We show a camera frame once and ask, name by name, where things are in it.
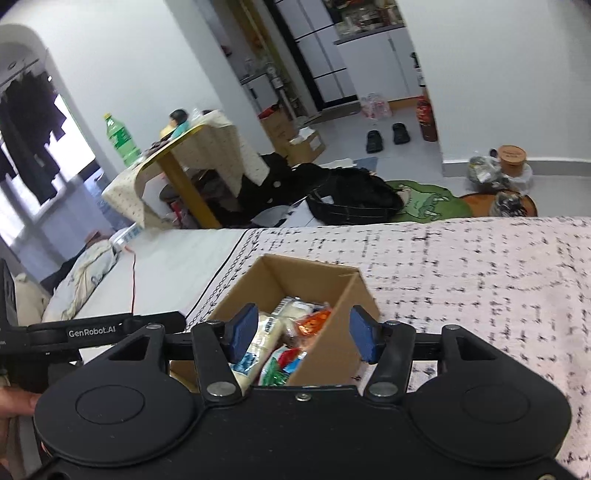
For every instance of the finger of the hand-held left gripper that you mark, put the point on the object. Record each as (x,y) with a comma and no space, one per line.
(161,319)

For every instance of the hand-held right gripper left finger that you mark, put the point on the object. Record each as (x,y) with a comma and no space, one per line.
(242,332)

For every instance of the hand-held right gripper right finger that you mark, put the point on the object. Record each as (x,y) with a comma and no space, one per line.
(362,334)

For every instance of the long white snack packet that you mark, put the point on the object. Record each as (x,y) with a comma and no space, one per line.
(265,330)

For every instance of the brown cardboard box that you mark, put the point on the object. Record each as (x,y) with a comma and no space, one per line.
(332,323)

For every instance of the pink orange snack packet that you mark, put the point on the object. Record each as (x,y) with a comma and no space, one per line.
(314,325)

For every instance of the green snack packet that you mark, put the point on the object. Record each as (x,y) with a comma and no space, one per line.
(281,364)

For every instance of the clear packet of white cakes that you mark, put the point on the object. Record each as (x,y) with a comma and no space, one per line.
(298,307)

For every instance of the person's left hand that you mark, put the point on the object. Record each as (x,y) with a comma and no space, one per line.
(18,402)

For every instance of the white bed sheet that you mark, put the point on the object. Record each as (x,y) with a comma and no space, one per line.
(175,263)

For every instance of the cream quilt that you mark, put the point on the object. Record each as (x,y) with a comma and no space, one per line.
(87,272)

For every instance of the white power strip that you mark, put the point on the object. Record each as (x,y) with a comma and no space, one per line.
(124,235)

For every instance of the yellow wooden table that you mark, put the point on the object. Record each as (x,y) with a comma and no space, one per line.
(184,189)

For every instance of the black backpack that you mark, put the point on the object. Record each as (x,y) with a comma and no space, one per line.
(355,194)

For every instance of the green floor rug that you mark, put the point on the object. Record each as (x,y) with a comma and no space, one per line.
(425,203)

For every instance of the pile of black clothes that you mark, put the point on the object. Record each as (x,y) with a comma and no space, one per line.
(272,184)

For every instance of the orange round stool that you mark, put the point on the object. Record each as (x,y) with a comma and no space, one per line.
(480,205)

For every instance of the dotted cream tablecloth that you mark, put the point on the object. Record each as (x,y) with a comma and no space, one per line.
(217,147)

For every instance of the green plastic bottle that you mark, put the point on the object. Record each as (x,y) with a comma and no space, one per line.
(121,138)

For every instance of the black slipper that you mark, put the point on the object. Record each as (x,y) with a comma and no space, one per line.
(400,133)
(374,141)

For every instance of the dark crumpled bag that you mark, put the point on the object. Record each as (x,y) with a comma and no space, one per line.
(508,203)

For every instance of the dark-haired doll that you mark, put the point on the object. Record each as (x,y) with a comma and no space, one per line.
(178,122)

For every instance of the open cardboard floor box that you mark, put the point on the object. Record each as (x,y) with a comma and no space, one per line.
(307,143)

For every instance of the clear plastic bag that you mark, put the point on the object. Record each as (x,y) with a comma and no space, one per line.
(482,170)

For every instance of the dark clothes at window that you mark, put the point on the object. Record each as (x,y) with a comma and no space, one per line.
(27,129)

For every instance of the tall cardboard floor box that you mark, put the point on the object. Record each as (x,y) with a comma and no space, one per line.
(277,124)

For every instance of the clear plastic container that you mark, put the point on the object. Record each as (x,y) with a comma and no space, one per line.
(524,182)

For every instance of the dark red-labelled bottle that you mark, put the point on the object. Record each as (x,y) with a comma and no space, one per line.
(427,117)

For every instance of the pink wrapped water bottle pack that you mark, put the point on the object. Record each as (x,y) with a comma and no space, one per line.
(376,107)

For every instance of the brown lidded tub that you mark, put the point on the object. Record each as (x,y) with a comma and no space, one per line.
(512,159)

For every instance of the white kitchen cabinet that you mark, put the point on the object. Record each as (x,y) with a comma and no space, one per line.
(383,64)

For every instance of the black spray bottle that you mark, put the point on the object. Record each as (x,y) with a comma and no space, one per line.
(418,69)

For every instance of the white refrigerator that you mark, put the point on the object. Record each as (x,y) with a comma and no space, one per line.
(318,55)

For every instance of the row of kitchen bottles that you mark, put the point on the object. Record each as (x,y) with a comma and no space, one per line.
(367,18)

